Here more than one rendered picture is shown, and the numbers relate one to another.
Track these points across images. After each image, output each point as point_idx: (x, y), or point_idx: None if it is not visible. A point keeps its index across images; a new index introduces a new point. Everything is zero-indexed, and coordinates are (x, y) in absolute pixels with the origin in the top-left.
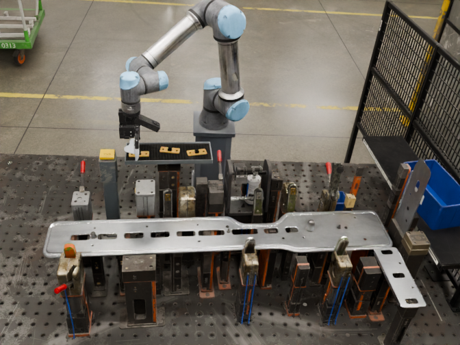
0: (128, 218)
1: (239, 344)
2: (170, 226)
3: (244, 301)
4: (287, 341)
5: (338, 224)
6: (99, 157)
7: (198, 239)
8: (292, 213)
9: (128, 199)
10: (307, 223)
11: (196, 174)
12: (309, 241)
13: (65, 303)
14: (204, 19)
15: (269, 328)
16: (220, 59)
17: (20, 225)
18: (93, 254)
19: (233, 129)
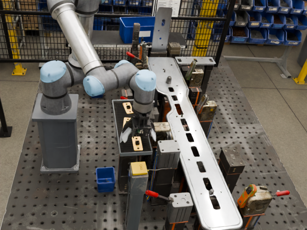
0: (112, 220)
1: (219, 147)
2: (184, 145)
3: (209, 129)
4: (210, 127)
5: (161, 71)
6: (146, 172)
7: (194, 130)
8: (156, 86)
9: (82, 224)
10: (163, 82)
11: (72, 154)
12: (180, 84)
13: (257, 219)
14: (75, 2)
15: None
16: (88, 31)
17: None
18: (229, 190)
19: (69, 94)
